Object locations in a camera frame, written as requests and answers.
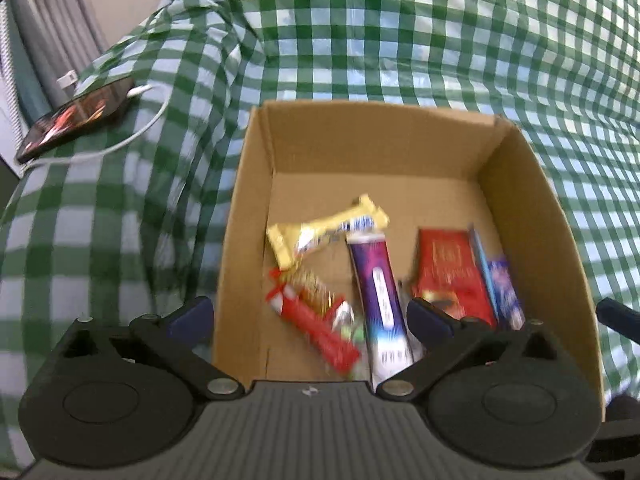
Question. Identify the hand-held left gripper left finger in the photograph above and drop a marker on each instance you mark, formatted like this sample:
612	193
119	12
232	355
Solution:
192	317

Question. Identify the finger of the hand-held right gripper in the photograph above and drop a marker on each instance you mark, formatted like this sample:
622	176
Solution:
620	415
617	312

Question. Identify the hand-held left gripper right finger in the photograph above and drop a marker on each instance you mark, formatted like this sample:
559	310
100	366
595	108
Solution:
430	322

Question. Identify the long purple white snack bar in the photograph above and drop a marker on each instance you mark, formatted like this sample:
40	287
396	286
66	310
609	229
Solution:
380	300

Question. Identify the large red patterned snack packet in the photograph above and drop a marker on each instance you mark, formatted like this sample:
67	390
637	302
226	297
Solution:
447	265

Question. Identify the light blue snack packet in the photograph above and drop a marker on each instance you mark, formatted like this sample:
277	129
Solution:
482	262

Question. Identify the blue candy wrapper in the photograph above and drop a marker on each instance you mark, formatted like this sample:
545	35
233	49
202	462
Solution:
505	290

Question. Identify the thin red white snack bar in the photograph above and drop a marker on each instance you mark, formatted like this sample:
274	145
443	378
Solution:
320	330

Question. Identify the gold brown snack bar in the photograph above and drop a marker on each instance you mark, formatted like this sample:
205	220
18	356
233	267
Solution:
310	282

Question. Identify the yellow snack bar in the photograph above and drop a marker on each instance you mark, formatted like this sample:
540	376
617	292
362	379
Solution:
320	232

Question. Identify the cardboard box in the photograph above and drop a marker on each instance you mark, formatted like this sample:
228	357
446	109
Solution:
375	160

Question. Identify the black smartphone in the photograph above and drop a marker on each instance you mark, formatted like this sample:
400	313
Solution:
75	115

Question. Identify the green checkered cloth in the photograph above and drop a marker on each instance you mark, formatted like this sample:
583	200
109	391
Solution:
400	35

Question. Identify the grey curtain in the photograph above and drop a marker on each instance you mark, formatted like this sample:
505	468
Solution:
50	20

